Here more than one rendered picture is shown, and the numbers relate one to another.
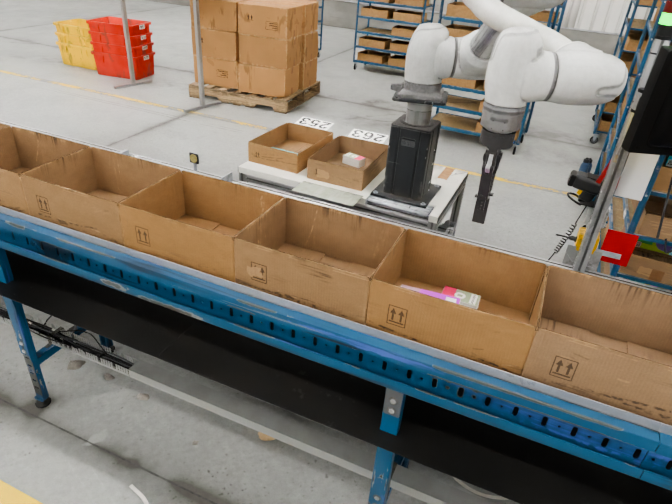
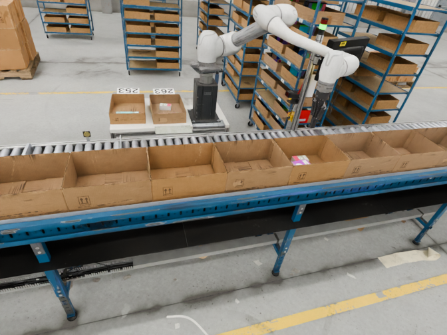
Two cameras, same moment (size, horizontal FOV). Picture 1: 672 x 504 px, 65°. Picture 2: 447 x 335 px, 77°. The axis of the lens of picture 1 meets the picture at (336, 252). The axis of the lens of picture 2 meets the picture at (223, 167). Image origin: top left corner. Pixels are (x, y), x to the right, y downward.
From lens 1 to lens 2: 1.14 m
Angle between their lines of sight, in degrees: 35
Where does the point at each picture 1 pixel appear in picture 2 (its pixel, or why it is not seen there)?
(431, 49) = (214, 44)
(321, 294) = (270, 180)
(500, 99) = (331, 80)
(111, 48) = not seen: outside the picture
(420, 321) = (310, 174)
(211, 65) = not seen: outside the picture
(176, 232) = (192, 181)
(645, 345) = (351, 151)
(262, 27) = not seen: outside the picture
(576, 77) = (351, 67)
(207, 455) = (185, 280)
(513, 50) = (338, 62)
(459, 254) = (293, 141)
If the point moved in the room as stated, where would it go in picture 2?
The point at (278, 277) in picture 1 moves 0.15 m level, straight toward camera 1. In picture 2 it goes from (249, 181) to (271, 196)
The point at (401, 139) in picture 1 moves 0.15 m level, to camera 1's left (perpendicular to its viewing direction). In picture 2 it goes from (203, 92) to (188, 95)
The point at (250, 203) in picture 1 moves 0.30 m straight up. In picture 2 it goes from (193, 151) to (195, 105)
